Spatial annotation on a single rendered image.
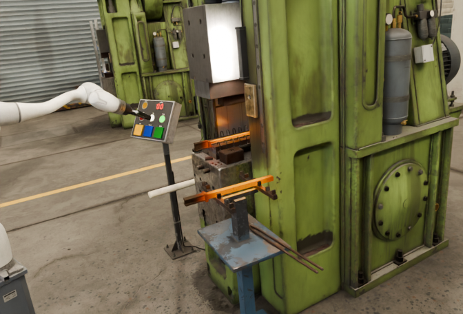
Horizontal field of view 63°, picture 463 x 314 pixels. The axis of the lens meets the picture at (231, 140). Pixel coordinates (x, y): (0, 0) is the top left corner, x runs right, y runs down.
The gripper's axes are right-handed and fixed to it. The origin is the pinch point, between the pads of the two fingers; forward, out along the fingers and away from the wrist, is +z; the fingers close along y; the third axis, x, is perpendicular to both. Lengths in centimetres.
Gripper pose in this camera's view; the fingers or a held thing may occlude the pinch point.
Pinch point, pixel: (146, 116)
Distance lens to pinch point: 250.4
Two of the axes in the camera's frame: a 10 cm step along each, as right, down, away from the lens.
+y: 8.1, 1.0, -5.7
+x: 2.1, -9.7, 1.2
